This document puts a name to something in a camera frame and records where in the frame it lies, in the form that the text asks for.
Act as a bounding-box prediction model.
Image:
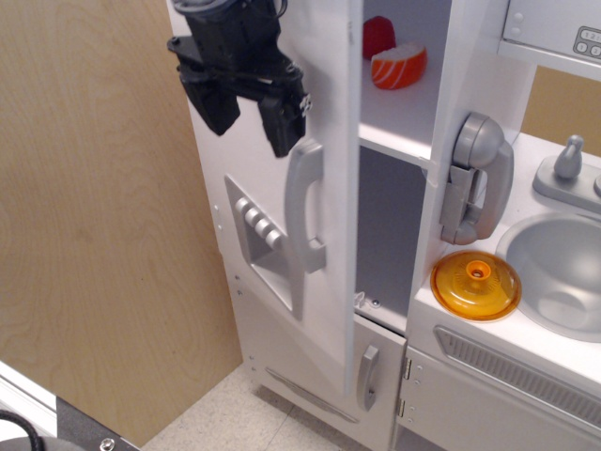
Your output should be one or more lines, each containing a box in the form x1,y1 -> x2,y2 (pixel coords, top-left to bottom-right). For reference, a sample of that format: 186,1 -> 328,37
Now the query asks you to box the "orange salmon sushi toy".
371,42 -> 428,90

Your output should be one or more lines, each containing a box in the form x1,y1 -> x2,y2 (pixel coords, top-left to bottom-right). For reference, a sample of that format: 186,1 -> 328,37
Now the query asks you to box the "white toy kitchen cabinet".
215,0 -> 601,451

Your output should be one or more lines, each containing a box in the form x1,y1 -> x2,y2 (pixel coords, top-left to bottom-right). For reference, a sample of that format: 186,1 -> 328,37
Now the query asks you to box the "white toy microwave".
498,0 -> 600,82

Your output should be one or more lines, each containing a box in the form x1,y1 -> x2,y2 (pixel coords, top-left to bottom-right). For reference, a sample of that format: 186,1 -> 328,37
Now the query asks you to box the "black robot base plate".
56,397 -> 139,451

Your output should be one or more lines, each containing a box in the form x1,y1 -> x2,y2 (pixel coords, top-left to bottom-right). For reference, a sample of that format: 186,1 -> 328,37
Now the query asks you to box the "grey oven vent grille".
433,325 -> 600,429

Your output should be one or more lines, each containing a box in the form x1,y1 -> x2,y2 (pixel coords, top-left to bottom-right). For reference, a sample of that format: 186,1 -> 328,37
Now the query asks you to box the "grey fridge door handle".
284,140 -> 326,273

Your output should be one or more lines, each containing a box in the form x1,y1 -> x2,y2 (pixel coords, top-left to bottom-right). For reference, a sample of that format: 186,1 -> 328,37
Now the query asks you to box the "black cable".
0,408 -> 48,451

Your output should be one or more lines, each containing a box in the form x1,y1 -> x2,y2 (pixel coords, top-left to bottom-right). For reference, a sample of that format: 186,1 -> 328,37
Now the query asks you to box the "red toy strawberry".
362,16 -> 396,60

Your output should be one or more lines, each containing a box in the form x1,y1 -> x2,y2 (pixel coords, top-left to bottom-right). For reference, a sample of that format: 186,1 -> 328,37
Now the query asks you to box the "orange transparent pot lid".
430,251 -> 522,321

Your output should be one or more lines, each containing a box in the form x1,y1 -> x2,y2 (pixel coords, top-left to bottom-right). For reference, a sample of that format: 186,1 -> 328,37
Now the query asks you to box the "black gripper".
168,1 -> 308,158

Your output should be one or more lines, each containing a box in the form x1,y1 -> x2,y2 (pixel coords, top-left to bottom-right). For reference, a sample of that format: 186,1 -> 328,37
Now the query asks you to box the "white toy fridge door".
167,1 -> 362,373

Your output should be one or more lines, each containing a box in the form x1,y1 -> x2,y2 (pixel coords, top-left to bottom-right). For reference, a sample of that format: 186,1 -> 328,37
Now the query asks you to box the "white oven door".
400,348 -> 600,450

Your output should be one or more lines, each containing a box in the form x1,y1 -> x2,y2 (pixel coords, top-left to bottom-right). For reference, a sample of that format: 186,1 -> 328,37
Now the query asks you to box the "white freezer door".
226,270 -> 406,450

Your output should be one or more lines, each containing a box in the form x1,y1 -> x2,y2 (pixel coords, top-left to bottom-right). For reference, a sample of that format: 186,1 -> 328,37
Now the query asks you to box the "grey freezer door handle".
356,345 -> 379,412

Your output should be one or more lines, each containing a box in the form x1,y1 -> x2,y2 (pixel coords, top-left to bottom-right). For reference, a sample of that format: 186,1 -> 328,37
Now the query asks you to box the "grey toy sink basin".
496,213 -> 600,343

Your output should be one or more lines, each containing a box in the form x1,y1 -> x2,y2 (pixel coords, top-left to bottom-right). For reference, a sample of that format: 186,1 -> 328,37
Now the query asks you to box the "grey toy telephone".
440,112 -> 514,245

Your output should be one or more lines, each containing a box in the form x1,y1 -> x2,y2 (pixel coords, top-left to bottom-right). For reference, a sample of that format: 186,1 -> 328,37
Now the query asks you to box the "grey toy faucet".
532,135 -> 600,214

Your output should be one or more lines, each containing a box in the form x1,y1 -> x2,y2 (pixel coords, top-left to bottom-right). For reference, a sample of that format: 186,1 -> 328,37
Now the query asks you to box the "grey ice dispenser panel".
224,176 -> 305,321

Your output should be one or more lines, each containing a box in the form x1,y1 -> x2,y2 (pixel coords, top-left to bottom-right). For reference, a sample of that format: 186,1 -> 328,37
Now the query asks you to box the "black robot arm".
167,1 -> 311,158

